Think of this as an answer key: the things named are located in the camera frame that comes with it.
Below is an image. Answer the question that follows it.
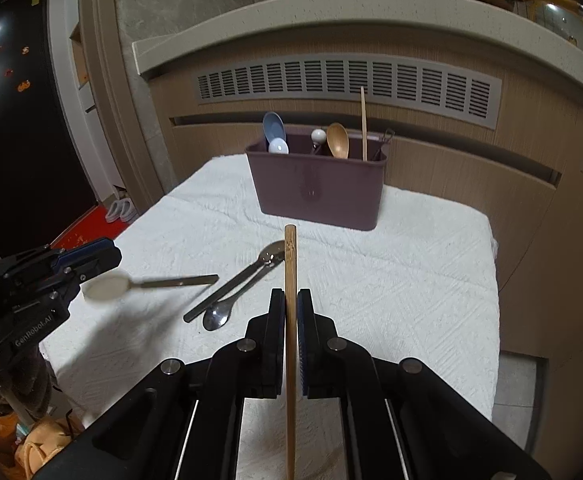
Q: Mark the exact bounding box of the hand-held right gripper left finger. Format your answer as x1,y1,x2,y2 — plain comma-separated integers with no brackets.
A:
31,287,287,480

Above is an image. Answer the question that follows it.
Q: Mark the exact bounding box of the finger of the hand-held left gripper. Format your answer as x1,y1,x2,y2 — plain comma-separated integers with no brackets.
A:
40,272,87,307
54,238,123,275

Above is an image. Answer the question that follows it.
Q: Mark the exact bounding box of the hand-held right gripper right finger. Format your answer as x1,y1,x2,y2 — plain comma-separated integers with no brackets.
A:
296,287,552,480

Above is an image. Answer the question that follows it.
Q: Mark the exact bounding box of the dark-handled spoon pale bowl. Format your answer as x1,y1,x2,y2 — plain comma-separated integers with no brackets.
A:
81,269,220,303

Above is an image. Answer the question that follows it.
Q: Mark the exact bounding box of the purple plastic utensil holder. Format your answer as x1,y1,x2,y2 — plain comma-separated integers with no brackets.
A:
244,130,389,232

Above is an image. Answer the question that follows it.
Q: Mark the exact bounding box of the wooden spoon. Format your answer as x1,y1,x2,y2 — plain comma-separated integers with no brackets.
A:
326,122,350,159

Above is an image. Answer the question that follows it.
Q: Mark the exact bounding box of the dark loop-handled metal utensil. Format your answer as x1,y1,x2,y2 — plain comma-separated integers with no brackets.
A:
374,129,396,158

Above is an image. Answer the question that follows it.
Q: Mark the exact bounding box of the blue plastic spoon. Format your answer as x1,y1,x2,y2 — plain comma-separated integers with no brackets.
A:
262,112,287,146

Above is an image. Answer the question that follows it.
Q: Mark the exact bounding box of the red floor mat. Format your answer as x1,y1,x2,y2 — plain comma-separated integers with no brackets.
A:
51,202,133,252

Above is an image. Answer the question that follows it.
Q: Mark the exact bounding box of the plain metal spoon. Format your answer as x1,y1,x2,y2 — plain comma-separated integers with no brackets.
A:
202,262,272,332

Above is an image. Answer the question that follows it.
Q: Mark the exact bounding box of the white textured towel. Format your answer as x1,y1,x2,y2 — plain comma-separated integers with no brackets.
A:
38,155,502,480

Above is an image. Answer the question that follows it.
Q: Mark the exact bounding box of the orange-brown clothing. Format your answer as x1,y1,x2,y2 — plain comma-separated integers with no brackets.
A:
0,405,79,478

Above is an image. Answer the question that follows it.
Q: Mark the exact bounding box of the black door with stickers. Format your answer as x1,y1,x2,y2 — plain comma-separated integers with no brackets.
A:
0,0,99,261

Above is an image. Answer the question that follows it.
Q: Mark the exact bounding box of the wooden cabinet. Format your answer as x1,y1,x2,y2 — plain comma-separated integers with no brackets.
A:
146,50,583,480

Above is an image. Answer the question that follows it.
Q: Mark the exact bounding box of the large grey vent grille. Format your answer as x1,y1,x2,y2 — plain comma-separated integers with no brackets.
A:
194,54,503,131

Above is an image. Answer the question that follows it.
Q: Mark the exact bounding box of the speckled stone countertop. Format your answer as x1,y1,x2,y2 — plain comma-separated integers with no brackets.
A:
132,0,583,133

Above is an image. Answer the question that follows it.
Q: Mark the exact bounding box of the metal spoon flat dark handle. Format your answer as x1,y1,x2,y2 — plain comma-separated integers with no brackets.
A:
183,240,286,324

